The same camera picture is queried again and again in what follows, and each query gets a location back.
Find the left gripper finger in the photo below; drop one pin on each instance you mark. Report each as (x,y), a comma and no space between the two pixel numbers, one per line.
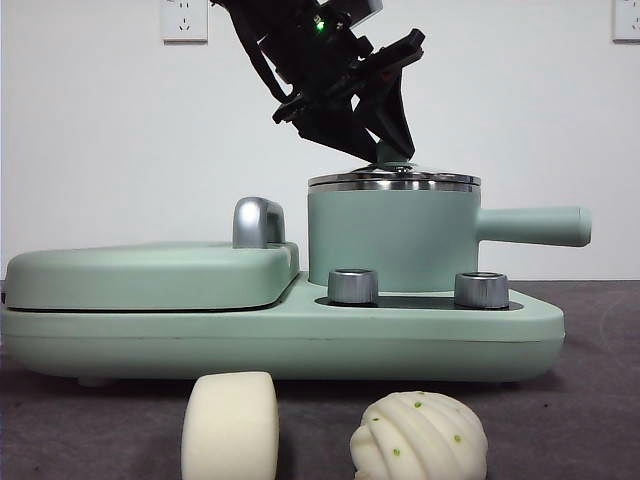
(335,130)
(395,115)

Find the glass pot lid green knob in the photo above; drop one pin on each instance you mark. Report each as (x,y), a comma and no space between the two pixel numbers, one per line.
(440,177)

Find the plain white steamed bun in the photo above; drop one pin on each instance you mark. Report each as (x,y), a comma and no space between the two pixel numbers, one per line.
(230,425)

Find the twisted white bun green specks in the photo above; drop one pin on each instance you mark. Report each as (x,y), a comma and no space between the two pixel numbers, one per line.
(420,440)

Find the silver control knob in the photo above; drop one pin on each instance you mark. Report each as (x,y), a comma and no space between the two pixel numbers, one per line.
(481,291)
(352,287)

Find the green breakfast machine base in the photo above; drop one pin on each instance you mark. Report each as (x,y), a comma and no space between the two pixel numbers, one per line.
(250,340)

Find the green hinged griddle cover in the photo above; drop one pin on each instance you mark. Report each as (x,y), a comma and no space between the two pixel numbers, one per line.
(140,280)

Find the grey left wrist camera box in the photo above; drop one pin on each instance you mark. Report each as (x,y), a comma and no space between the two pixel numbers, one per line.
(367,6)

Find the white wall socket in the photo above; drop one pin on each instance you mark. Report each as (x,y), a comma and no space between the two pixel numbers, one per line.
(627,20)
(184,22)

